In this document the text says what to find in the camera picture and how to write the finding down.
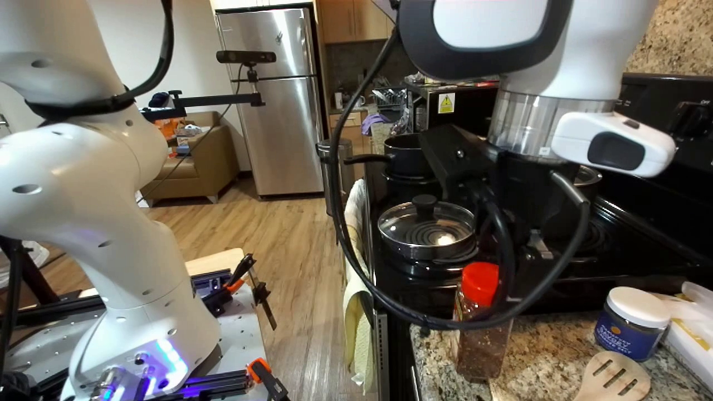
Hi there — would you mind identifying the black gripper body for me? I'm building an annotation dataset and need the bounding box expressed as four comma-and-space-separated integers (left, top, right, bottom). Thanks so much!
420, 124, 590, 259

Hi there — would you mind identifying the spice bottle with orange lid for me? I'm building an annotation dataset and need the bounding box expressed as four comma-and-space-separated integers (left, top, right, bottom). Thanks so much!
452, 260, 512, 381

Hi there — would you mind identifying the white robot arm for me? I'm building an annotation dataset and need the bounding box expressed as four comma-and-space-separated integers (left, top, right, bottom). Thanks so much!
0, 0, 675, 396

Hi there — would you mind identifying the black electric stove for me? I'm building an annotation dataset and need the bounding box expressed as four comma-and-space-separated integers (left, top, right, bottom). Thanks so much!
370, 73, 713, 401

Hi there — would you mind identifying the glass pot lid black knob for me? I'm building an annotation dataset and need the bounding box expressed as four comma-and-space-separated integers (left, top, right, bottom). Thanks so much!
378, 194, 478, 260

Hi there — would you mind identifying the tall black pot rear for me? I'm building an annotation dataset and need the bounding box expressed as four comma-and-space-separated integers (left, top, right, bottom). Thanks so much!
346, 136, 442, 201

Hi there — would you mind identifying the blue white-lidded jar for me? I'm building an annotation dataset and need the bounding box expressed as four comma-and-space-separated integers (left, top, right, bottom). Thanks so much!
594, 284, 672, 363

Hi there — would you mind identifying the wooden slotted spatula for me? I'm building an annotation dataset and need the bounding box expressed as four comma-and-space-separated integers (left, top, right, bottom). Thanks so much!
574, 352, 654, 401

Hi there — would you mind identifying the stainless steel refrigerator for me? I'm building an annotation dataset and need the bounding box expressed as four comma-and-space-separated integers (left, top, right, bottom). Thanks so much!
217, 5, 326, 195

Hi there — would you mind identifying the brown armchair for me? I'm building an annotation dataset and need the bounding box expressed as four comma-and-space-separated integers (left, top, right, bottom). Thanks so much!
141, 111, 239, 205

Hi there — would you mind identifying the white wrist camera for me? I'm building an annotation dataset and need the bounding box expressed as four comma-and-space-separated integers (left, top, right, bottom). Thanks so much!
551, 111, 677, 177

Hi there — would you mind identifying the cream towel on oven handle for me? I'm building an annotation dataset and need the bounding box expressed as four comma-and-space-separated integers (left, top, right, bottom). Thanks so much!
341, 177, 374, 391

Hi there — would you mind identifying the black camera on stand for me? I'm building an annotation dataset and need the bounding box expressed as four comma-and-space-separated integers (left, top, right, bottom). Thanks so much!
217, 49, 276, 67

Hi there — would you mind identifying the black clamp orange handle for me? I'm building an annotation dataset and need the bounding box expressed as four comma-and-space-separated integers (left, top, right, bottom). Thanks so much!
198, 252, 281, 331

